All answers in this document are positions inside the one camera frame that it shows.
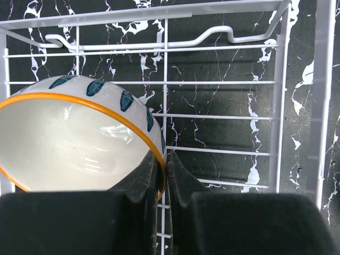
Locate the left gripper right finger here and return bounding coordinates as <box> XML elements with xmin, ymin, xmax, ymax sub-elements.
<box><xmin>167</xmin><ymin>152</ymin><xmax>339</xmax><ymax>254</ymax></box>

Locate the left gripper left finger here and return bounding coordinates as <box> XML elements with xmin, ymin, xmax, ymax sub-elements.
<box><xmin>1</xmin><ymin>152</ymin><xmax>159</xmax><ymax>254</ymax></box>

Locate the white wire dish rack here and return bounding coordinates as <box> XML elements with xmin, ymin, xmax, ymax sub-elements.
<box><xmin>1</xmin><ymin>1</ymin><xmax>337</xmax><ymax>254</ymax></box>

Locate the white bowl orange rim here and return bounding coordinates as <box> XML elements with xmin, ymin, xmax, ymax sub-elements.
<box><xmin>1</xmin><ymin>75</ymin><xmax>167</xmax><ymax>195</ymax></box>

